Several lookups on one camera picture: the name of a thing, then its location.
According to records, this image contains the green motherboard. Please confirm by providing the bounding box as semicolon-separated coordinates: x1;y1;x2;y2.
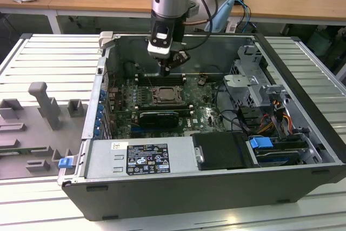
108;74;225;138

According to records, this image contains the black open PC case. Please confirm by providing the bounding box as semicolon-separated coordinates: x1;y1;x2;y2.
57;31;346;222

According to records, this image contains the blue case latch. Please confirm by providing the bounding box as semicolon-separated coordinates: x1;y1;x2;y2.
58;157;74;169

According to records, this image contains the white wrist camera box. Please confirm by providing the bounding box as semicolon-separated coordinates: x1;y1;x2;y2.
147;25;174;60

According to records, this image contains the black graphics card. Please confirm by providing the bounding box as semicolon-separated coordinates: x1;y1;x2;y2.
138;110;179;129

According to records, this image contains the blue cable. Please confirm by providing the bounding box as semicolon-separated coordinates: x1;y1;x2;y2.
232;0;252;36

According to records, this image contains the silver metal disk bay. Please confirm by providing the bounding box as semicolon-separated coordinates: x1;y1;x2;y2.
223;44;288;114

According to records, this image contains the black wire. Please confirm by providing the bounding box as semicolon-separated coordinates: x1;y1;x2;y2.
215;79;251;136

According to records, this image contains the CPU socket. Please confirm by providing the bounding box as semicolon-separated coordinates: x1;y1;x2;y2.
151;85;188;107

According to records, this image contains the pale blue teach pendant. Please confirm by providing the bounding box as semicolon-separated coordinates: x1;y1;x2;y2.
204;0;235;33

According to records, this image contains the black label sticker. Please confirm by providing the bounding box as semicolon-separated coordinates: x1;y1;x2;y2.
127;143;169;175

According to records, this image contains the grey power supply unit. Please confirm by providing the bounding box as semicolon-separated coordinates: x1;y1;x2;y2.
82;137;203;182

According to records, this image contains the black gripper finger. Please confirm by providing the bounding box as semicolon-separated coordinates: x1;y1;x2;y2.
159;57;172;78
170;49;191;69

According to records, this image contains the silver square CPU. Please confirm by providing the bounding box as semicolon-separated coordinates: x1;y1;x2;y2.
158;88;179;100

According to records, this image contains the black plastic air shroud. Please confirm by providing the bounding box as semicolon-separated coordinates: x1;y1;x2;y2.
192;131;252;170

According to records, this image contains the hard disk in blue carrier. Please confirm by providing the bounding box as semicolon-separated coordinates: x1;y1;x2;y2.
249;136;309;167

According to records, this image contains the coloured wire bundle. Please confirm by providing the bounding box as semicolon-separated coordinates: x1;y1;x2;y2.
258;100;295;135

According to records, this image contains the grey parts rack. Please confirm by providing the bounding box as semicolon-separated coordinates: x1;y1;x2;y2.
0;81;90;181

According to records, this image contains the metal socket cover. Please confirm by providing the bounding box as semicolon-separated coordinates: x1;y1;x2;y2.
152;85;187;106

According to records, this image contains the black RAM slot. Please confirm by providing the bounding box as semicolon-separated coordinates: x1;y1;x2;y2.
137;79;186;86
134;107;194;113
135;104;193;109
137;75;186;81

